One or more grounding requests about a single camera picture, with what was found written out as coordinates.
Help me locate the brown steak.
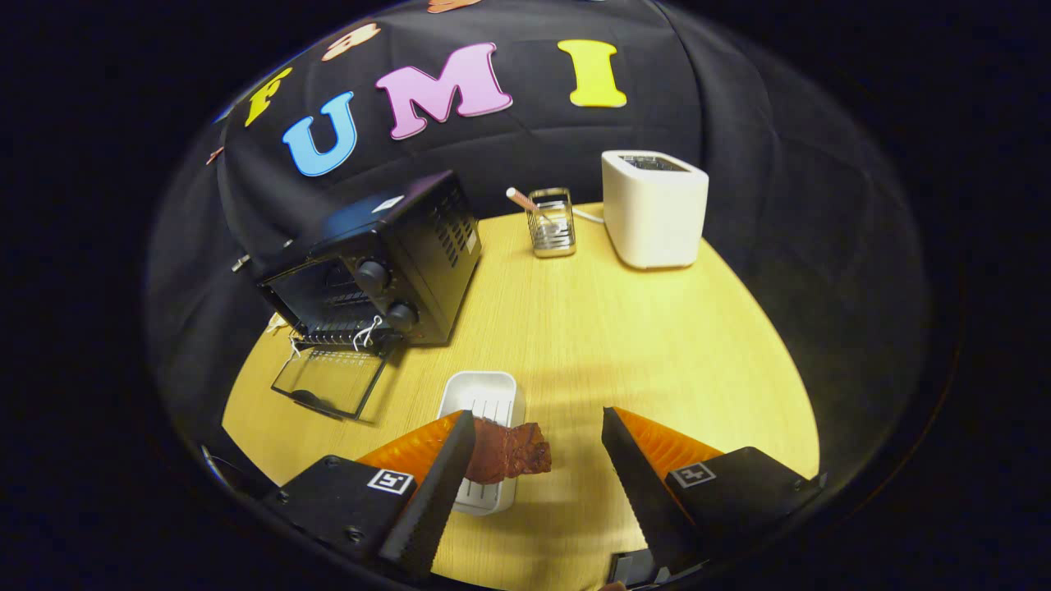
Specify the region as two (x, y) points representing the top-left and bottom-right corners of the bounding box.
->
(464, 416), (553, 485)

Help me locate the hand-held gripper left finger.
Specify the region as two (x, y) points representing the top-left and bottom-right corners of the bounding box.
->
(261, 410), (477, 584)

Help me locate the white toaster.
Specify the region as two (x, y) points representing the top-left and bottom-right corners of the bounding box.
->
(601, 149), (709, 270)

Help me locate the black toaster oven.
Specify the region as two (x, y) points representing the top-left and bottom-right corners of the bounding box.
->
(256, 170), (483, 424)

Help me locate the metal wire utensil holder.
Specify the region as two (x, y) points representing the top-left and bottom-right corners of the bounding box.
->
(528, 187), (577, 259)

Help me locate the white rectangular dish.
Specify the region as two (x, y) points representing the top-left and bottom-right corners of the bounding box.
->
(438, 371), (526, 516)

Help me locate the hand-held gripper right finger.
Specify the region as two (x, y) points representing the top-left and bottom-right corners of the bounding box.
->
(602, 406), (826, 580)

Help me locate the metal wire oven rack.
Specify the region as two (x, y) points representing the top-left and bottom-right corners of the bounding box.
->
(289, 316), (395, 354)

